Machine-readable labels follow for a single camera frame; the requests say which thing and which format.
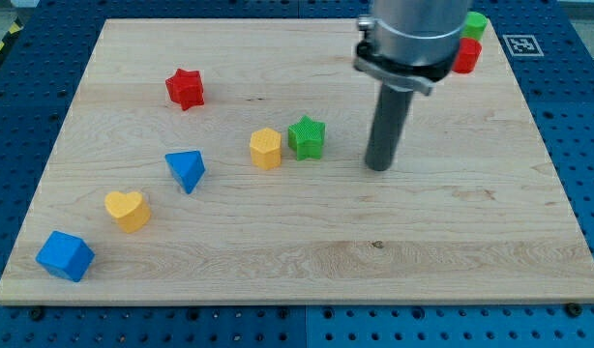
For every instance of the yellow heart block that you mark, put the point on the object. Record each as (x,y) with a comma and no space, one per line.
(129,210)

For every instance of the green cylinder block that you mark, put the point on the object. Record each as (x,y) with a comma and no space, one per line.
(474,26)

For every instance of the yellow hexagon block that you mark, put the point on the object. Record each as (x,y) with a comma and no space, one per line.
(266,148)

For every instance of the wooden board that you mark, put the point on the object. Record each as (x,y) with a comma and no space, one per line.
(471,212)

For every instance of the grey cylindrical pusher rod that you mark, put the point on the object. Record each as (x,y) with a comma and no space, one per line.
(388,121)

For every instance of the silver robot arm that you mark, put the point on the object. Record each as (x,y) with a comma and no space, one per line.
(408,46)

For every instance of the white fiducial marker tag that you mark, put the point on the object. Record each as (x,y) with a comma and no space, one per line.
(521,45)

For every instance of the blue triangle block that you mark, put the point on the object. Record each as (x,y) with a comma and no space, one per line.
(187,168)

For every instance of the red star block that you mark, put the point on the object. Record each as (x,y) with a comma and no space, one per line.
(186,88)

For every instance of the red cylinder block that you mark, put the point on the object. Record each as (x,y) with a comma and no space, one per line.
(468,55)

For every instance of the blue cube block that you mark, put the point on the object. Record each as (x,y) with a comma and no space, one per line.
(65,256)

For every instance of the green star block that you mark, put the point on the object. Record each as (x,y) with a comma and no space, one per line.
(306,138)

